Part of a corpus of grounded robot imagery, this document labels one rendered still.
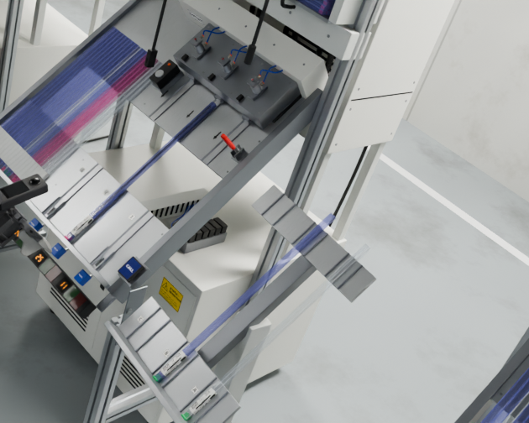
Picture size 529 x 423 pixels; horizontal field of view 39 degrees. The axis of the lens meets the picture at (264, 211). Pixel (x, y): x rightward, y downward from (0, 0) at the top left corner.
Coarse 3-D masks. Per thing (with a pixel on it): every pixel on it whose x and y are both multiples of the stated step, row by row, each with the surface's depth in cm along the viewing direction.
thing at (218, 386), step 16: (352, 256) 154; (336, 272) 154; (320, 288) 153; (304, 304) 153; (288, 320) 152; (272, 336) 152; (256, 352) 151; (240, 368) 151; (224, 384) 151; (192, 416) 150
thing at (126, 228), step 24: (72, 168) 197; (96, 168) 195; (48, 192) 195; (72, 192) 193; (96, 192) 192; (48, 216) 191; (72, 216) 190; (120, 216) 186; (144, 216) 184; (72, 240) 185; (96, 240) 185; (120, 240) 183; (144, 240) 181; (96, 264) 182; (120, 264) 180
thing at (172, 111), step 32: (160, 0) 219; (128, 32) 216; (160, 32) 213; (192, 32) 210; (160, 96) 201; (192, 96) 199; (192, 128) 194; (224, 128) 191; (256, 128) 189; (224, 160) 186
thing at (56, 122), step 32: (96, 64) 212; (128, 64) 208; (160, 64) 205; (64, 96) 209; (96, 96) 206; (128, 96) 203; (0, 128) 209; (32, 128) 206; (64, 128) 203; (96, 128) 200; (0, 160) 203; (32, 160) 200; (64, 160) 198
